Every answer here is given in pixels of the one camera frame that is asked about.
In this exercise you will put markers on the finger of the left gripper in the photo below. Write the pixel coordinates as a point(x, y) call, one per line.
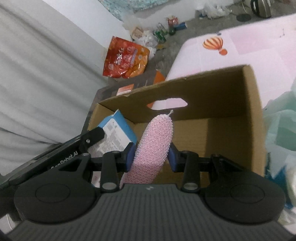
point(91, 137)

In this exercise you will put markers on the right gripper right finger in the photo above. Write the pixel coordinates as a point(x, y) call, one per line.
point(185, 162)

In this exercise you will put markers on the white plastic bag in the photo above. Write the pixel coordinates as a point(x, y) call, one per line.
point(279, 119)

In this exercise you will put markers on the brown cardboard box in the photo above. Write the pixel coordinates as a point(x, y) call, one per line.
point(214, 112)

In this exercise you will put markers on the steel electric kettle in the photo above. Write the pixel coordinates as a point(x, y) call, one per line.
point(260, 8)

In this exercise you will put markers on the pink glitter sponge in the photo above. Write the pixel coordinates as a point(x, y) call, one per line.
point(151, 151)

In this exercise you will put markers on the floral blue wall cloth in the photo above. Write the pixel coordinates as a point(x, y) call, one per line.
point(119, 7)

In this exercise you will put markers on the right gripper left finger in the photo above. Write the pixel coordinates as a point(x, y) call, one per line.
point(115, 162)

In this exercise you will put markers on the red snack bag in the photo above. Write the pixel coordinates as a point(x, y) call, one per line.
point(125, 59)

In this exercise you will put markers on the blue white carton box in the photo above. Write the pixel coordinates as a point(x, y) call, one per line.
point(118, 135)

